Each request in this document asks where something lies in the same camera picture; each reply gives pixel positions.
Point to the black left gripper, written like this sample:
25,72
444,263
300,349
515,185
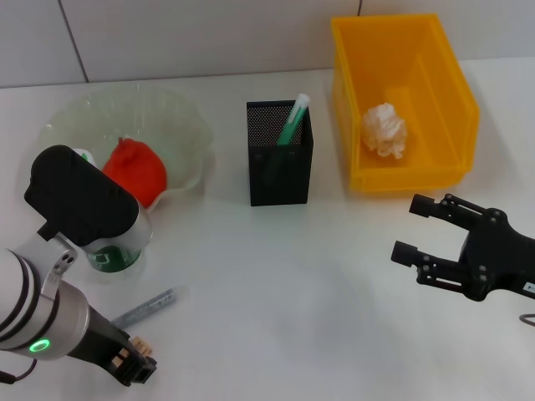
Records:
98,338

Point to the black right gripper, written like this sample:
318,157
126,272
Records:
497,259

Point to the tan eraser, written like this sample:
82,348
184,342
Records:
142,346

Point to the gray marker pen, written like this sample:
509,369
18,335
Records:
150,305

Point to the white paper ball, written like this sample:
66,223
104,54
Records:
384,131

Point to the clear green-label water bottle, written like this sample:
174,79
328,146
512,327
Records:
113,257

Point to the green utility knife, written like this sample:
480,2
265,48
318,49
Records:
292,121

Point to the orange fruit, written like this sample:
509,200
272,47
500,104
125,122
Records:
140,175

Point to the black mesh pen holder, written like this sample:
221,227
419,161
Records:
288,179

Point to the green glass fruit plate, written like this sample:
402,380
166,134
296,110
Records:
175,125

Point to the yellow plastic bin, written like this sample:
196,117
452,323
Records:
418,75

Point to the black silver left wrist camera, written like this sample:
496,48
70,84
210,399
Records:
83,196

